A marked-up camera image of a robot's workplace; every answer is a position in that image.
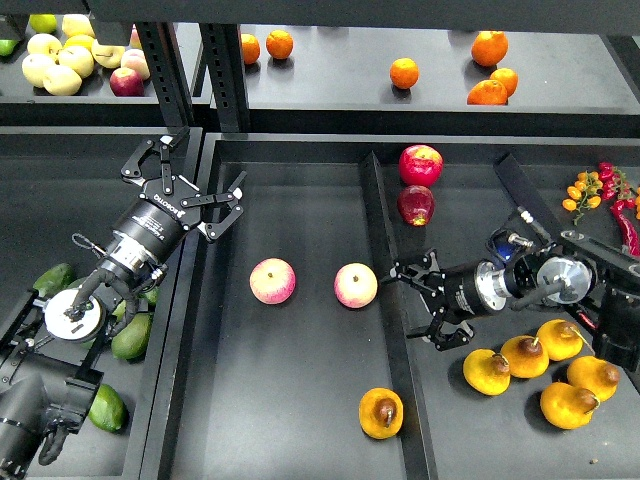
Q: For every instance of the pale pink peach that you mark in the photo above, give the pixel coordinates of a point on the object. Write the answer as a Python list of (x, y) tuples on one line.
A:
[(135, 59)]

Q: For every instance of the black tray divider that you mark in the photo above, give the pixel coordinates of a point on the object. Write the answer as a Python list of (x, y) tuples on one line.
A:
[(417, 446), (528, 202)]

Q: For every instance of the pink apple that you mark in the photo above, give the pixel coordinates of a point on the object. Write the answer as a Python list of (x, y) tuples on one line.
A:
[(355, 285), (272, 281)]

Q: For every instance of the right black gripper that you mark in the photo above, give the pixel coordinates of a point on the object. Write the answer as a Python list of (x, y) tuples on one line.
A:
[(463, 297)]

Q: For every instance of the yellow cherry tomato bunch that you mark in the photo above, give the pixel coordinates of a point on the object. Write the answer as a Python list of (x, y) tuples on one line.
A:
[(583, 195)]

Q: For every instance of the red cherry tomato bunch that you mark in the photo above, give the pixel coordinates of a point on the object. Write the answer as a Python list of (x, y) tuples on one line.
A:
[(614, 183)]

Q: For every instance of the pale yellow apple front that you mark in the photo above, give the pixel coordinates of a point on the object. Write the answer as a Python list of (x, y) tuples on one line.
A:
[(60, 80)]

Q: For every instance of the pale yellow apple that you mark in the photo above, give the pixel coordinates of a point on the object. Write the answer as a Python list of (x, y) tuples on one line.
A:
[(107, 56), (44, 43), (60, 80), (78, 58), (34, 67)]

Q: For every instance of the black tray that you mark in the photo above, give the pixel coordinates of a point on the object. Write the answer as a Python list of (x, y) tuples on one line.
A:
[(55, 183), (273, 391)]

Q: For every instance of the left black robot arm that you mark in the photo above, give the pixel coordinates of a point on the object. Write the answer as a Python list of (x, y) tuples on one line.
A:
[(48, 351)]

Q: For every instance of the pale yellow apple right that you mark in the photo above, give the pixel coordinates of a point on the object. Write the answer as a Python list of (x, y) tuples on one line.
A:
[(107, 56)]

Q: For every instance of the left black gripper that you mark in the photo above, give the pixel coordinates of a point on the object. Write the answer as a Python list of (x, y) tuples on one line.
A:
[(158, 221)]

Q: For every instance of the black shelf upright post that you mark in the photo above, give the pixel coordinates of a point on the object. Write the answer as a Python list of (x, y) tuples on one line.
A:
[(222, 51)]

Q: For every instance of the orange middle shelf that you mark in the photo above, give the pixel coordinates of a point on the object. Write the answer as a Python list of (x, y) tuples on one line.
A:
[(404, 73)]

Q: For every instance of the pink apple left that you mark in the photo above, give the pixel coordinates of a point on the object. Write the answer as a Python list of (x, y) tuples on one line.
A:
[(272, 281)]

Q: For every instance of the pale yellow apple centre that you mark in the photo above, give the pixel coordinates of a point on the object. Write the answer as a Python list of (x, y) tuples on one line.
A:
[(78, 58)]

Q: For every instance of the pink apple right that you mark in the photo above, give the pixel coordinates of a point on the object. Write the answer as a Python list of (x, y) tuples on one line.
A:
[(355, 285)]

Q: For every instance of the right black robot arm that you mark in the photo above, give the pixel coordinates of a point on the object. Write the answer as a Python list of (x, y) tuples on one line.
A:
[(594, 283)]

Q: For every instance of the pale yellow apple upper left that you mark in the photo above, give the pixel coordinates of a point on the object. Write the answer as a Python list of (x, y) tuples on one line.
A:
[(44, 43)]

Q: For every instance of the yellow pear with brown stem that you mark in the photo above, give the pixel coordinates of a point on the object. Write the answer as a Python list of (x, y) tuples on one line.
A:
[(381, 413)]

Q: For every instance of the orange front right shelf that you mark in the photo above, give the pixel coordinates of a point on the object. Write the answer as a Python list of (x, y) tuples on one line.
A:
[(488, 92)]

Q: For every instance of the green lime on shelf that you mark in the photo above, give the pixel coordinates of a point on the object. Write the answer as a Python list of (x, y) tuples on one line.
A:
[(43, 23)]

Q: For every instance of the black centre tray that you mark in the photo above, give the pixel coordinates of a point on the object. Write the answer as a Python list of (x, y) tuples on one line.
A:
[(273, 391)]

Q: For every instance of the yellow pear lower pile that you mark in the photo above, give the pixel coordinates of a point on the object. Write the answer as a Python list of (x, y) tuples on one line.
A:
[(568, 407)]

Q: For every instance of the red chili pepper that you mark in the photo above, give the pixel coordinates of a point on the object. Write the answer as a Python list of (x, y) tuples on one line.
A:
[(629, 236)]

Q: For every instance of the dark red apple on shelf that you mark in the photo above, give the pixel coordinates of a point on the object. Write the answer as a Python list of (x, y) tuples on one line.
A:
[(126, 82)]

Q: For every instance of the black left tray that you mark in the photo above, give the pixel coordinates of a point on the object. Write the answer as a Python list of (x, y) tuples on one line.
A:
[(55, 183)]

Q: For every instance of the bright red apple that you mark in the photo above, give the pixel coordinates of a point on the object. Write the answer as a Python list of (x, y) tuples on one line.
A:
[(420, 165)]

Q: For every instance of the orange far left shelf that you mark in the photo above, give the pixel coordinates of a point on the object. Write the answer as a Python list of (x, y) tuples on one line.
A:
[(251, 48)]

